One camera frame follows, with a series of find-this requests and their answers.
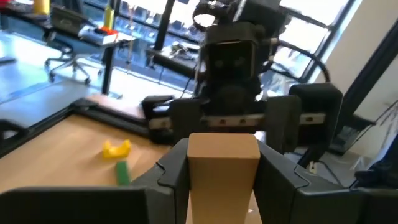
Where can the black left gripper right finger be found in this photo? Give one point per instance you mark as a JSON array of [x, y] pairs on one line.
[[280, 196]]

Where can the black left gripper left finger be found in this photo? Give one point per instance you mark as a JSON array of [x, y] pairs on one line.
[[169, 193]]

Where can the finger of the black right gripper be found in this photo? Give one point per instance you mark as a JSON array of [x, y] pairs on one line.
[[283, 124], [186, 118]]

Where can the long green wooden block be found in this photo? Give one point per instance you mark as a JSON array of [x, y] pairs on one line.
[[122, 174]]

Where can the plain wooden rectangular block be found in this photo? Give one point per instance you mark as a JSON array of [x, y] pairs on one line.
[[222, 174]]

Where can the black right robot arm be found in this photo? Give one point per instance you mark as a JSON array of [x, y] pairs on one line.
[[258, 12]]

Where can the yellow arch block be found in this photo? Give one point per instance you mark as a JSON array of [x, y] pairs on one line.
[[116, 153]]

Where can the black office desk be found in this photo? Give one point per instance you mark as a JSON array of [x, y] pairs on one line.
[[107, 68]]

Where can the white box with orange part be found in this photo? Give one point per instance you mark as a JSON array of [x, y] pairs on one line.
[[96, 37]]

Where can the black office chair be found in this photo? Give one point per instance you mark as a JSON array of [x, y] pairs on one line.
[[73, 59]]

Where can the dark grey monitor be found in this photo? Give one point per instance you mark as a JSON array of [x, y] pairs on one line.
[[66, 20]]

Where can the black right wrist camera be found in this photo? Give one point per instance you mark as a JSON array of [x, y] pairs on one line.
[[233, 59]]

